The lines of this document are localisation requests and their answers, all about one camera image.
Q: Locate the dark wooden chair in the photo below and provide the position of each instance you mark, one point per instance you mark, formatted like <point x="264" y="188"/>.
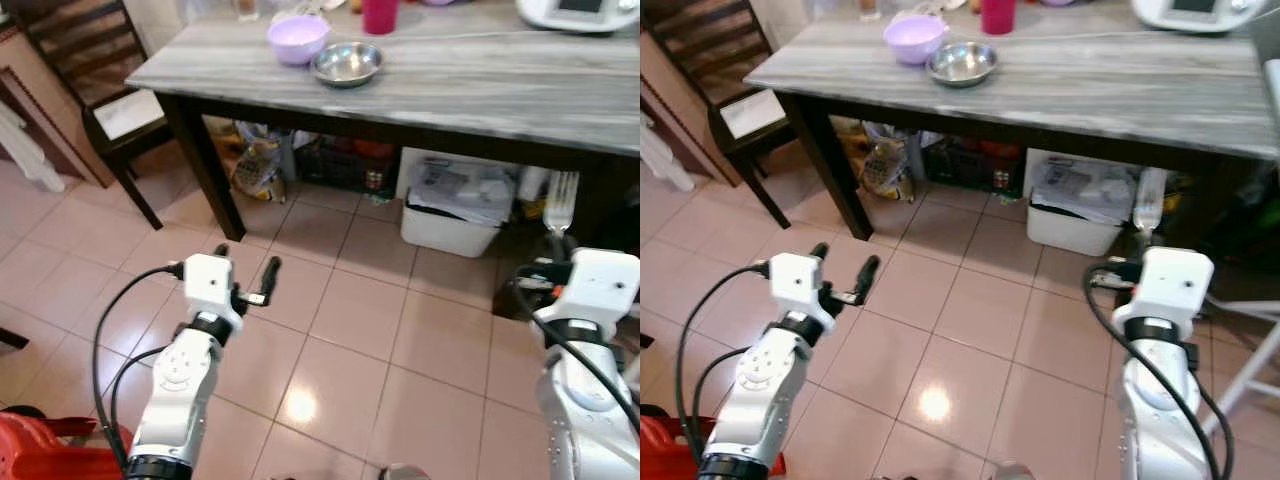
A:
<point x="715" y="55"/>
<point x="90" y="60"/>

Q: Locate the red plastic stool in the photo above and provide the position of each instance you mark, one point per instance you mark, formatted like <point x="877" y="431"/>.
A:
<point x="665" y="455"/>
<point x="50" y="450"/>

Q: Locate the lilac plastic bowl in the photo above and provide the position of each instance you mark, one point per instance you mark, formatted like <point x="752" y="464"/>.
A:
<point x="915" y="40"/>
<point x="298" y="40"/>

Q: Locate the pink plastic tumbler with lid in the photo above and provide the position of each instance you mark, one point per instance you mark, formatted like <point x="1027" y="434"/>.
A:
<point x="999" y="15"/>
<point x="380" y="15"/>

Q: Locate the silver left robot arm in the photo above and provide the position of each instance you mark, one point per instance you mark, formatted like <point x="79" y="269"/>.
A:
<point x="180" y="390"/>
<point x="755" y="390"/>

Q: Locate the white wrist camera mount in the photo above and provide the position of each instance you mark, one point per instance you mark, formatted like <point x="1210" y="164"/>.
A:
<point x="595" y="285"/>
<point x="795" y="285"/>
<point x="210" y="285"/>
<point x="1175" y="285"/>

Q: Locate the white plastic bin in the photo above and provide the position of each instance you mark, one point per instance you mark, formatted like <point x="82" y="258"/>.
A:
<point x="445" y="230"/>
<point x="1070" y="228"/>

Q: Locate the white furniture leg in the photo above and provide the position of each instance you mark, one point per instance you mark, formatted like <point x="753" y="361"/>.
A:
<point x="665" y="160"/>
<point x="30" y="150"/>

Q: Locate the white kitchen appliance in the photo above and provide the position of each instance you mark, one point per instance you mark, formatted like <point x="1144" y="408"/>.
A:
<point x="580" y="12"/>
<point x="1195" y="12"/>

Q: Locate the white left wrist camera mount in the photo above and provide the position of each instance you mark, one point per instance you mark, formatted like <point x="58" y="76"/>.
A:
<point x="795" y="285"/>
<point x="210" y="285"/>

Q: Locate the black plastic crate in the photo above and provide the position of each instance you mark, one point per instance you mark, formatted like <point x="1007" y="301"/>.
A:
<point x="970" y="165"/>
<point x="345" y="165"/>

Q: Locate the clear plastic fork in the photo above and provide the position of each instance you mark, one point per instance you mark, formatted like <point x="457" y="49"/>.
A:
<point x="562" y="205"/>
<point x="1151" y="205"/>

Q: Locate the stainless steel bowl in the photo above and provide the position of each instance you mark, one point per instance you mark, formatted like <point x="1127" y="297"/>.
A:
<point x="962" y="63"/>
<point x="347" y="63"/>

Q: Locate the black right robot foot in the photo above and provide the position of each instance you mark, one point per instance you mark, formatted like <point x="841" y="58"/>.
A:
<point x="1012" y="472"/>
<point x="405" y="472"/>

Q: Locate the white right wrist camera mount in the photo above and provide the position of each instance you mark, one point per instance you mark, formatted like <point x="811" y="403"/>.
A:
<point x="595" y="285"/>
<point x="1175" y="285"/>

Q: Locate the dark wooden marble top table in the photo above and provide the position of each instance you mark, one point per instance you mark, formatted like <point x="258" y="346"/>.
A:
<point x="830" y="170"/>
<point x="205" y="170"/>

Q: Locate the clear plastic bag with goods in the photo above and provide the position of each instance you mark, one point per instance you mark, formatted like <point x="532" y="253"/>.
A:
<point x="888" y="165"/>
<point x="260" y="165"/>

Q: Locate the white metal rack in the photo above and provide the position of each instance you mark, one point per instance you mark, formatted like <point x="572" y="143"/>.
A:
<point x="1250" y="360"/>

